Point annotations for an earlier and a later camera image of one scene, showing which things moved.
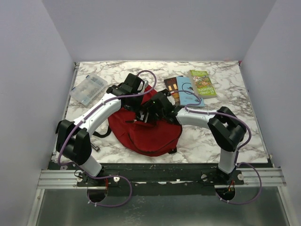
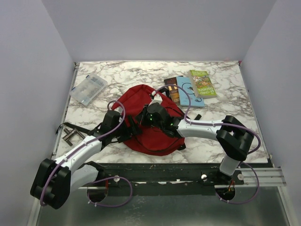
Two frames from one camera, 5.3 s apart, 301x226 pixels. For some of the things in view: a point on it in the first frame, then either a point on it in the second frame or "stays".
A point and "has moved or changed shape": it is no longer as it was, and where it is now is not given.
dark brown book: (171, 84) stays
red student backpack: (154, 138) has moved or changed shape
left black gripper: (137, 108) to (132, 129)
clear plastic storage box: (88, 88) stays
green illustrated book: (202, 84) stays
